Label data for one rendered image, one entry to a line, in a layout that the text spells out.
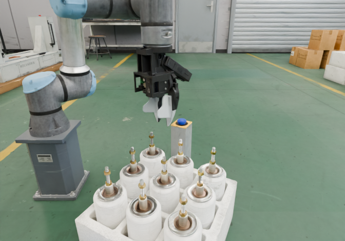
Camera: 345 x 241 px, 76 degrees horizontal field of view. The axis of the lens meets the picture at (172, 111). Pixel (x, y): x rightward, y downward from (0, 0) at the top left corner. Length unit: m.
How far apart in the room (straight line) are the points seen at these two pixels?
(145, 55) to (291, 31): 5.87
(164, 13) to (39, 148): 0.74
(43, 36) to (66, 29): 3.33
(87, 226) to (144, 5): 0.60
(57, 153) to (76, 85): 0.28
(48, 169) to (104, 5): 0.73
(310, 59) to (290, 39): 2.08
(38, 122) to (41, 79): 0.17
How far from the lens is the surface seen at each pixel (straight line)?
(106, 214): 0.71
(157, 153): 0.85
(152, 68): 0.53
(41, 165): 1.07
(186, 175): 0.80
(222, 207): 0.76
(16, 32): 6.84
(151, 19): 0.52
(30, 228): 1.07
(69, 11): 0.53
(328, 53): 4.44
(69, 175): 1.07
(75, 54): 0.96
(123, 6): 0.58
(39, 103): 0.96
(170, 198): 0.72
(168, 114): 0.58
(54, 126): 1.00
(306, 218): 1.10
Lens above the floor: 0.72
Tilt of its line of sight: 22 degrees down
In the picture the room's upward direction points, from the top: straight up
